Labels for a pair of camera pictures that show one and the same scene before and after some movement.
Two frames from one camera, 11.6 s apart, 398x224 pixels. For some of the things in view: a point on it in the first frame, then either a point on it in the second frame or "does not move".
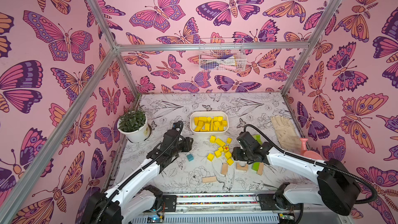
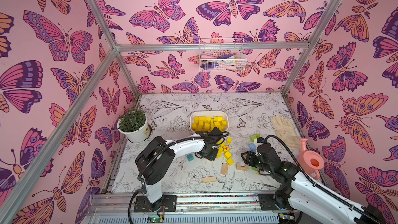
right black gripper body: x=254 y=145 → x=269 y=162
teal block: x=190 y=157 does not move
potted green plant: x=133 y=124 does not move
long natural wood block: x=209 y=179 does not move
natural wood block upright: x=224 y=169 does not move
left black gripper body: x=178 y=150 → x=211 y=155
